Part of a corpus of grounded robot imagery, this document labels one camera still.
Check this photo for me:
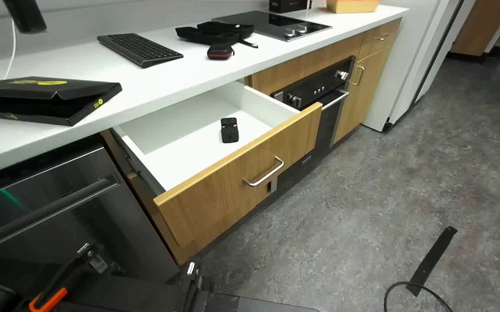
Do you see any small black pen case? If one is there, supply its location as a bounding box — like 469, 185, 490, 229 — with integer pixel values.
219, 116, 242, 146

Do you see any open wooden drawer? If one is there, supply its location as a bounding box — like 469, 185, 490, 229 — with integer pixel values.
101, 80, 325, 267

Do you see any black built-in oven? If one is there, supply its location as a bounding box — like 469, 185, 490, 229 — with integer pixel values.
271, 55, 358, 192

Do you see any small black red case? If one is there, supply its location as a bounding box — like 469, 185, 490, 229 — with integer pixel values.
205, 42, 237, 62

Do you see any long black zipper case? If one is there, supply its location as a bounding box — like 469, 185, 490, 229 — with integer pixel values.
174, 21, 261, 50

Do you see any wooden cabinet door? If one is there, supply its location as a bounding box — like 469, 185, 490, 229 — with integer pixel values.
332, 19, 403, 146

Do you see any black computer keyboard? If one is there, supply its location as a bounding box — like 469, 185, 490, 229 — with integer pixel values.
96, 31, 186, 69

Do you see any black box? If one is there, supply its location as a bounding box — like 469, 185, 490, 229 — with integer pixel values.
268, 0, 311, 14

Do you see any black perforated robot table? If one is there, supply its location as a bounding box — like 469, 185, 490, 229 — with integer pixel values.
58, 269, 322, 312

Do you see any yellow box on counter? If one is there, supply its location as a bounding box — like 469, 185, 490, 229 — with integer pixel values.
325, 0, 382, 16

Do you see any white refrigerator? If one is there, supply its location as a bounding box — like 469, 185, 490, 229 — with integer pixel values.
362, 0, 467, 133

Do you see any flat black bar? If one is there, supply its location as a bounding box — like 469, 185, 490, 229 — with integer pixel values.
405, 225, 461, 298

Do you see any dishwasher front panel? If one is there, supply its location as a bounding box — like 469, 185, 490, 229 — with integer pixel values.
0, 133, 181, 291

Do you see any black Wrap-It storage pouch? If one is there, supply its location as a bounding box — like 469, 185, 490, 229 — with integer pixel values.
0, 76, 124, 128

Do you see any orange black clamp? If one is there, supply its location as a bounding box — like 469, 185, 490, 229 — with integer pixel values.
26, 241, 112, 312

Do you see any black monitor stand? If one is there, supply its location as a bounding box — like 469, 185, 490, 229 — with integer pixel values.
2, 0, 49, 35

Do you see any wooden cabinet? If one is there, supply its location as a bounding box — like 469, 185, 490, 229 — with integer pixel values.
450, 0, 500, 59

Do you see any metal drawer handle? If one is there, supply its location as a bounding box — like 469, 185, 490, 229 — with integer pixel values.
242, 154, 289, 189

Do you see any metal cabinet door handle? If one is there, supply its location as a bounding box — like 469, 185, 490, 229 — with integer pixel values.
351, 62, 369, 88

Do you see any black coiled floor cable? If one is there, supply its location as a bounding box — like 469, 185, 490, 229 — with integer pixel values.
382, 279, 455, 312

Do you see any thin white cable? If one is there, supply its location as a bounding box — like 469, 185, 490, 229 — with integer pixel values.
2, 16, 20, 81

